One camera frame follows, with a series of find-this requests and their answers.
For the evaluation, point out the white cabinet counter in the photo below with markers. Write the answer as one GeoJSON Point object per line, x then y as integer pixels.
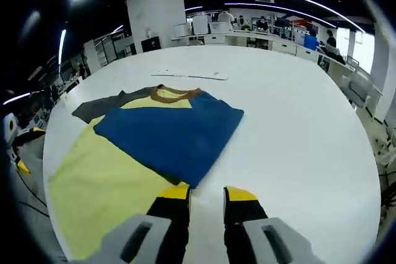
{"type": "Point", "coordinates": [241, 40]}

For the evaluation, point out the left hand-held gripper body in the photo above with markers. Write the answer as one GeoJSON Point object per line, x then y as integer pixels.
{"type": "Point", "coordinates": [11, 131]}

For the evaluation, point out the black computer monitor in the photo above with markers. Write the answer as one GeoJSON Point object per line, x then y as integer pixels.
{"type": "Point", "coordinates": [282, 23]}

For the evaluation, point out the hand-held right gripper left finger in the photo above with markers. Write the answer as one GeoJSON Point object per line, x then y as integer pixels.
{"type": "Point", "coordinates": [167, 223]}

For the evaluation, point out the blue storage crate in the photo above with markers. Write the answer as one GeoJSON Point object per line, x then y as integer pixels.
{"type": "Point", "coordinates": [311, 42]}

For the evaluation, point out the black cabinet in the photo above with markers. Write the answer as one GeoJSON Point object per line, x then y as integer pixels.
{"type": "Point", "coordinates": [151, 44]}

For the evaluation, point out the white strip with holes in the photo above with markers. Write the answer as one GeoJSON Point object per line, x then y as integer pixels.
{"type": "Point", "coordinates": [191, 76]}

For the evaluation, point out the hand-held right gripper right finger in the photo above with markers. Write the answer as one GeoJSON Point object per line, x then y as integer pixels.
{"type": "Point", "coordinates": [244, 223]}

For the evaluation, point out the tall white machine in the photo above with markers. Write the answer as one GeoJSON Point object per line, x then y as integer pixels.
{"type": "Point", "coordinates": [199, 25]}

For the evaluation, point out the yellow blue grey garment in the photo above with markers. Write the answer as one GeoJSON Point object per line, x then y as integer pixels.
{"type": "Point", "coordinates": [167, 134]}

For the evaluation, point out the white printer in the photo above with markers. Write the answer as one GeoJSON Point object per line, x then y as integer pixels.
{"type": "Point", "coordinates": [217, 27]}
{"type": "Point", "coordinates": [182, 30]}

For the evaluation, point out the white square pillar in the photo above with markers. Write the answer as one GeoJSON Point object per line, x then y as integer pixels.
{"type": "Point", "coordinates": [154, 10]}
{"type": "Point", "coordinates": [382, 69]}

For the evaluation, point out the grey office chair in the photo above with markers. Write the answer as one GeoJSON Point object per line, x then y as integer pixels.
{"type": "Point", "coordinates": [360, 91]}

